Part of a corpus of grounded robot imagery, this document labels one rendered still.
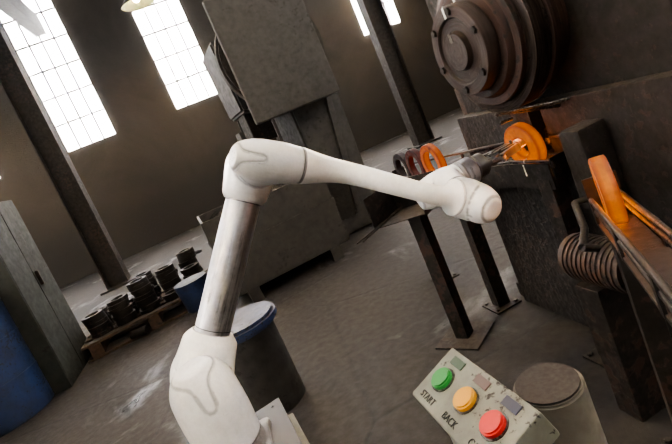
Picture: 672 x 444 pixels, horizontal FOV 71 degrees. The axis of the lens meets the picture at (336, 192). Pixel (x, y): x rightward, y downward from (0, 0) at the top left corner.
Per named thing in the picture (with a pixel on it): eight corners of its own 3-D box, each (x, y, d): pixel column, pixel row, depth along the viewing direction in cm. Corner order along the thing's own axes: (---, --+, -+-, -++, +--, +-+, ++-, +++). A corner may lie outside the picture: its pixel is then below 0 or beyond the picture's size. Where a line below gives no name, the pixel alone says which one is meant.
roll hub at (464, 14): (462, 95, 162) (433, 16, 158) (513, 81, 135) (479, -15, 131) (449, 102, 161) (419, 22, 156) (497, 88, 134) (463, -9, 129)
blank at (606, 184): (629, 229, 106) (612, 233, 107) (605, 166, 111) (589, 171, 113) (629, 213, 93) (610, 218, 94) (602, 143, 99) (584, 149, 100)
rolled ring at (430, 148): (415, 150, 232) (420, 147, 233) (431, 184, 231) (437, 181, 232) (429, 141, 214) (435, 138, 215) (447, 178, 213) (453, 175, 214)
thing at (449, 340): (444, 322, 222) (386, 182, 212) (497, 321, 205) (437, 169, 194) (425, 349, 207) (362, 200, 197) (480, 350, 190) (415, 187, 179)
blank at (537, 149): (504, 125, 160) (496, 130, 160) (533, 117, 145) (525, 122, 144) (524, 166, 162) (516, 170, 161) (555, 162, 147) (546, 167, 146)
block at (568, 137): (610, 194, 139) (584, 118, 135) (633, 196, 131) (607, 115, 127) (582, 210, 136) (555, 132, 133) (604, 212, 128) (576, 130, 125)
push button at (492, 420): (498, 411, 69) (490, 403, 69) (515, 425, 65) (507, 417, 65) (480, 432, 68) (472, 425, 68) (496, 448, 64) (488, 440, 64)
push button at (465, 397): (470, 388, 76) (463, 381, 76) (484, 399, 72) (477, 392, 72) (454, 407, 76) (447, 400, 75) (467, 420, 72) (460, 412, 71)
